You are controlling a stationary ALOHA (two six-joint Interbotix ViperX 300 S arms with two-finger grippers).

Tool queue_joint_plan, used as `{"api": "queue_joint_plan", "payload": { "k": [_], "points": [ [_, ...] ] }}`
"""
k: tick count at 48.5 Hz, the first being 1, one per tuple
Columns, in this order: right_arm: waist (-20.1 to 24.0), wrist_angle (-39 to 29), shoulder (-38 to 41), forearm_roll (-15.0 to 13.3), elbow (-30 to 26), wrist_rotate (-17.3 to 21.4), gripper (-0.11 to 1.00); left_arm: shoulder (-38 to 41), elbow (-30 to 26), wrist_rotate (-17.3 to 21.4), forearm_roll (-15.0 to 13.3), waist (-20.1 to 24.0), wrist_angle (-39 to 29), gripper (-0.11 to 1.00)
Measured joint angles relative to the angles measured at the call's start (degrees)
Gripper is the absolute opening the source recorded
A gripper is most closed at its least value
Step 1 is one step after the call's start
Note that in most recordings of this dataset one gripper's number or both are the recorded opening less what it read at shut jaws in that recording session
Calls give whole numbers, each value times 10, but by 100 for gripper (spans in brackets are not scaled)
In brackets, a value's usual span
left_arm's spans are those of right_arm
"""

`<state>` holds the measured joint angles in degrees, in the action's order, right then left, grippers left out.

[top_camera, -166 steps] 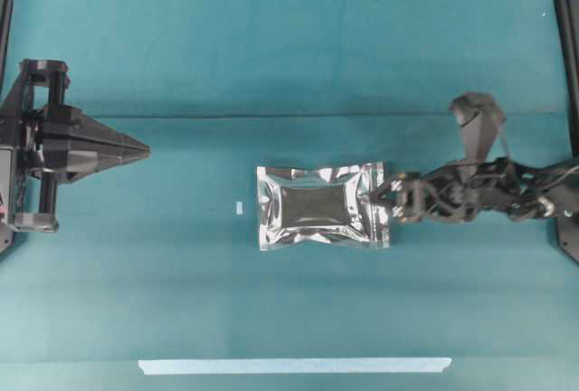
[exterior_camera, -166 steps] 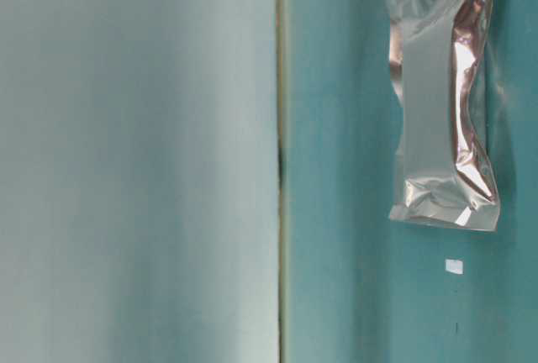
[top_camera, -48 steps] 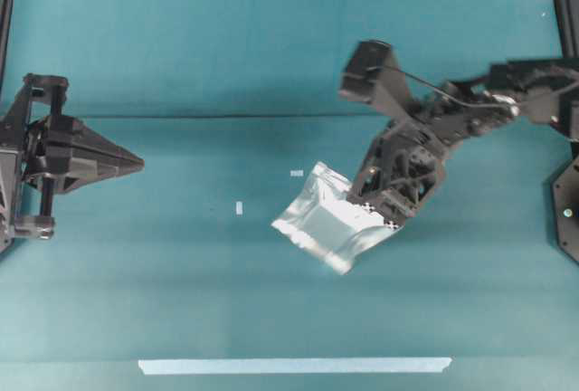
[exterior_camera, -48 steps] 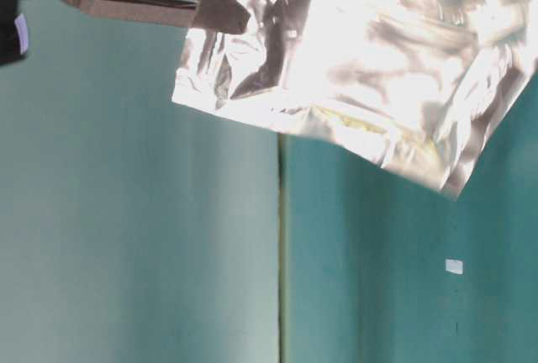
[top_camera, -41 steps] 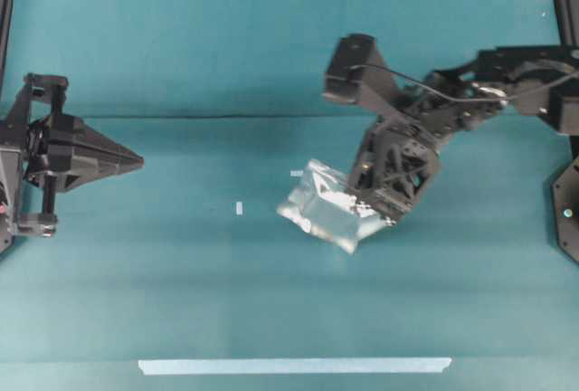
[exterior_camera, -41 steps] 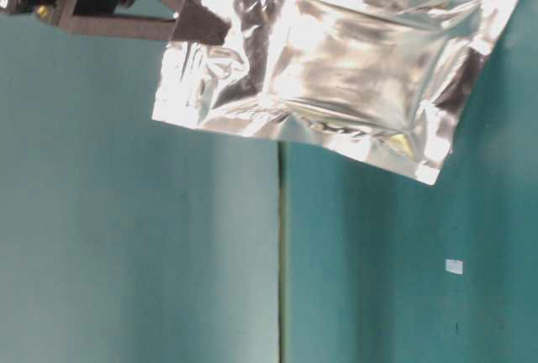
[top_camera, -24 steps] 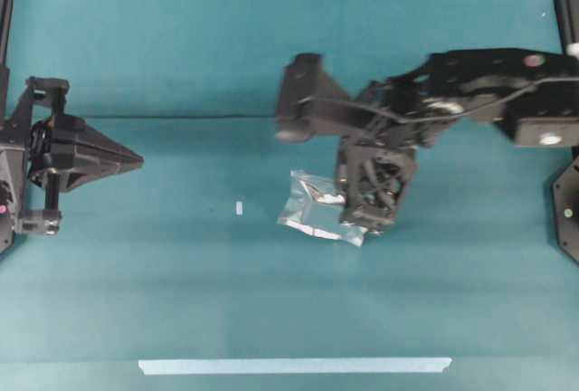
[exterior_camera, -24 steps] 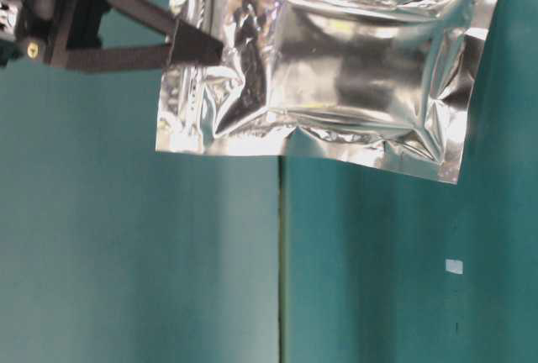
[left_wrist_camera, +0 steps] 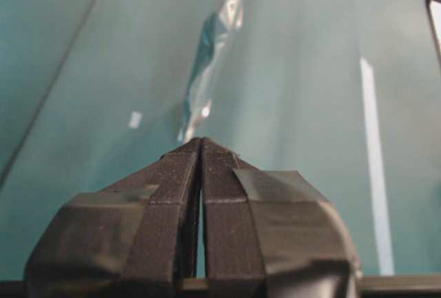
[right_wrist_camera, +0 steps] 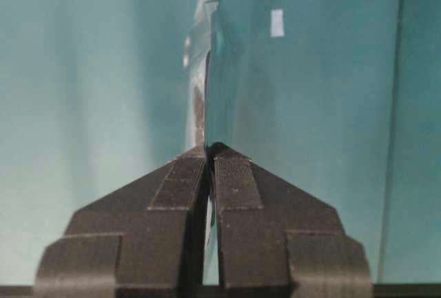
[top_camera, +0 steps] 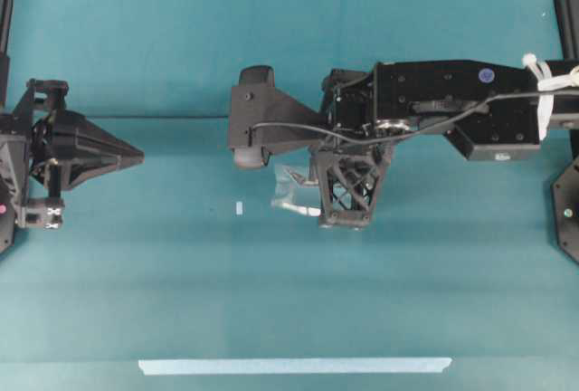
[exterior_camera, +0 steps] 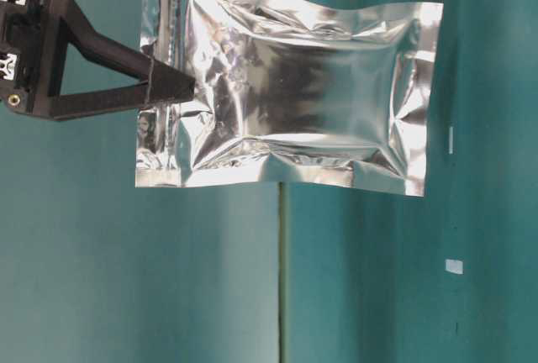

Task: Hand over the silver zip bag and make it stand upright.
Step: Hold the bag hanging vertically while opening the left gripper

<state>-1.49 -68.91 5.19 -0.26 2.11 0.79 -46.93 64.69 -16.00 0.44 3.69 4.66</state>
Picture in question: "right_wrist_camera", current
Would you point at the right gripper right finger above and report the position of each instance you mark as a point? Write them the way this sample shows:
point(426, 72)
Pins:
point(276, 240)

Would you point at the small white tape piece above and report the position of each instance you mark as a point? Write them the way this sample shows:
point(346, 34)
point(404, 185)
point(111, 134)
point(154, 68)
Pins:
point(277, 23)

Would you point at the silver zip bag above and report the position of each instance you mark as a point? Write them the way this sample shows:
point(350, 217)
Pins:
point(198, 47)

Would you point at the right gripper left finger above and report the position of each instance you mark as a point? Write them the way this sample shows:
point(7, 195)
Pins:
point(145, 239)

